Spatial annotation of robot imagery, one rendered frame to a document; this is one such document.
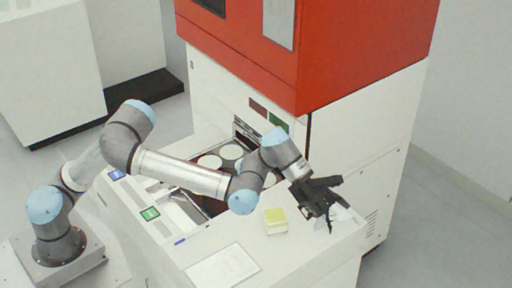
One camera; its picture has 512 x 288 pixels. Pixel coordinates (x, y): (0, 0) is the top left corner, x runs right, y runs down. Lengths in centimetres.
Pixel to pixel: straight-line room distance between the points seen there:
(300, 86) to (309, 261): 57
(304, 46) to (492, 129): 182
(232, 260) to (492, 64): 198
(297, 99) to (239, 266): 59
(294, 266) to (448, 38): 195
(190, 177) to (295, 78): 55
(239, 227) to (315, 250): 27
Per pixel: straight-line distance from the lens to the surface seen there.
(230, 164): 214
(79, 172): 178
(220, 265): 170
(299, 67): 173
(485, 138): 335
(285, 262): 171
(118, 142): 147
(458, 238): 328
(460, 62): 326
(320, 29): 172
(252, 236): 178
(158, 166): 143
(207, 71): 236
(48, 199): 179
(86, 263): 193
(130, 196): 197
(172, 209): 200
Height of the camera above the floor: 229
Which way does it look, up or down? 39 degrees down
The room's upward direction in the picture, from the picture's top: straight up
